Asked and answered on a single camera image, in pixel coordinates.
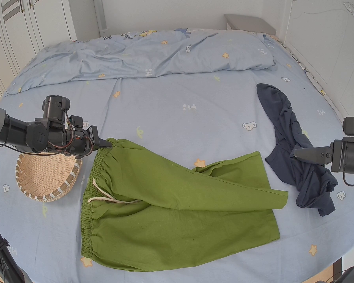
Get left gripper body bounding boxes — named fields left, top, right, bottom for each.
left=48, top=125, right=100, bottom=159

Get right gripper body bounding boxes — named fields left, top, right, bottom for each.
left=330, top=140, right=354, bottom=178

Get green shorts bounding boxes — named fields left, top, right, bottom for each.
left=80, top=137, right=289, bottom=272

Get round woven basket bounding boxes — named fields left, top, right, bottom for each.
left=16, top=151, right=83, bottom=203

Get dark blue garment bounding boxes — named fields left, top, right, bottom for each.
left=256, top=83, right=339, bottom=217

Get pale blue quilt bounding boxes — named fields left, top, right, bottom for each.
left=4, top=28, right=277, bottom=96

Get white wardrobe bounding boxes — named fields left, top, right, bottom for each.
left=0, top=0, right=77, bottom=101

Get bed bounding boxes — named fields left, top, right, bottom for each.
left=0, top=0, right=354, bottom=283

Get grey bedside table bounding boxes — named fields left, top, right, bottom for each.
left=224, top=14, right=276, bottom=36

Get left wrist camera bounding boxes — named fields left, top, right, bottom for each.
left=68, top=115, right=84, bottom=130

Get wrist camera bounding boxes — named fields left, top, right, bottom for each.
left=343, top=117, right=354, bottom=142
left=68, top=115, right=84, bottom=130

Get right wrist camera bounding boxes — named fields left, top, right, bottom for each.
left=343, top=117, right=354, bottom=142

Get grey wall pipe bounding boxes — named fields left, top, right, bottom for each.
left=91, top=0, right=110, bottom=37

